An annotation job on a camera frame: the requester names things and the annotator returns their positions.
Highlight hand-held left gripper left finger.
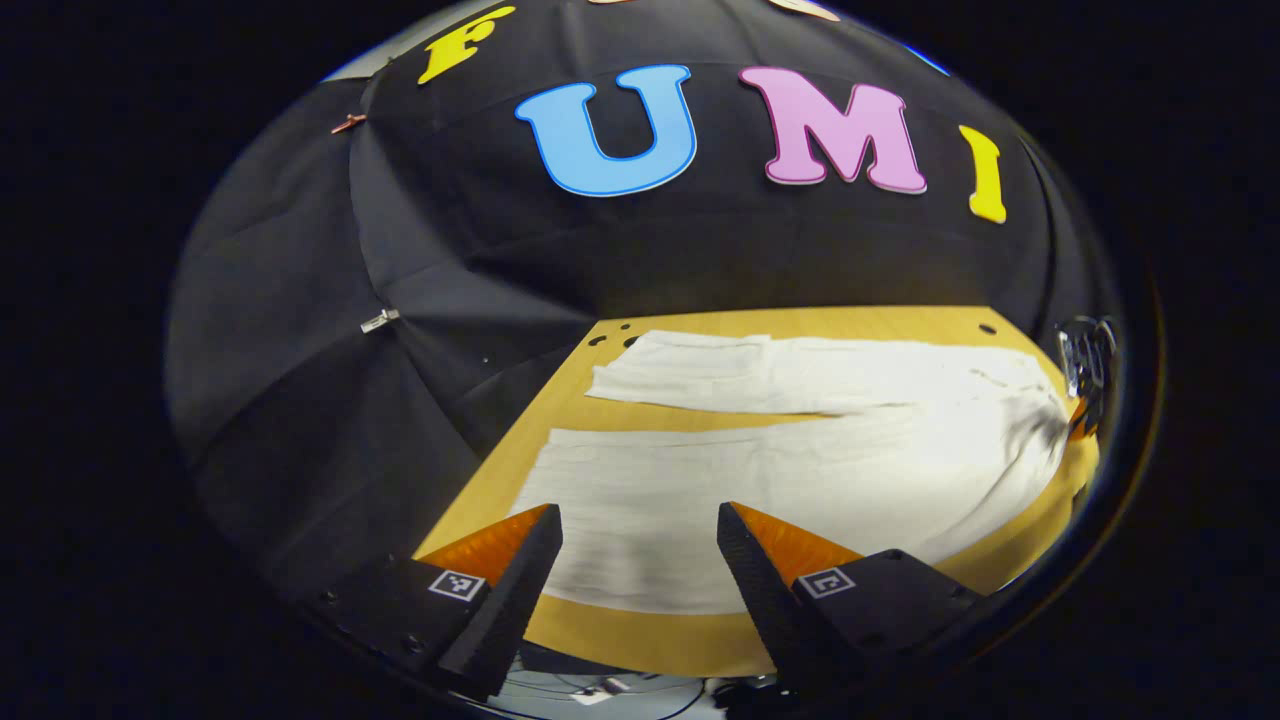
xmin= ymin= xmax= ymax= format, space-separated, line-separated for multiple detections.
xmin=300 ymin=503 xmax=564 ymax=701

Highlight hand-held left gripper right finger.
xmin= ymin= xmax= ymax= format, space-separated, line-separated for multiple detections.
xmin=717 ymin=502 xmax=986 ymax=701

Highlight white jeans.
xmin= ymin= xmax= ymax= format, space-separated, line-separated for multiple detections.
xmin=510 ymin=330 xmax=1073 ymax=617

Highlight black backdrop cloth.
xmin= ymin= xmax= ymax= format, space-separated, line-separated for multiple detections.
xmin=165 ymin=0 xmax=1126 ymax=621

